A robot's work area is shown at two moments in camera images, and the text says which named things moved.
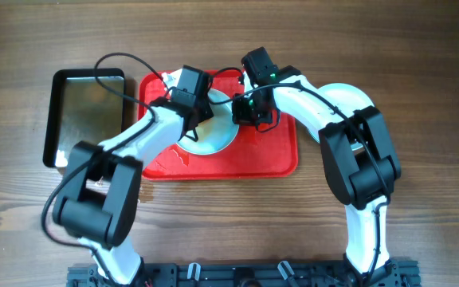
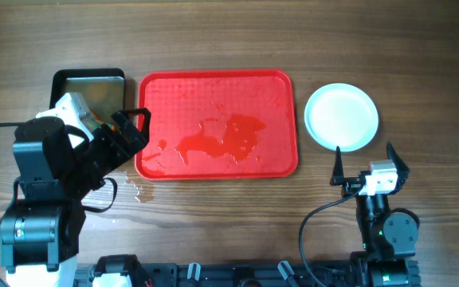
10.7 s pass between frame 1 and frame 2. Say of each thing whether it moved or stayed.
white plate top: moved
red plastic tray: stayed
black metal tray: stayed
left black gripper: moved
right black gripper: moved
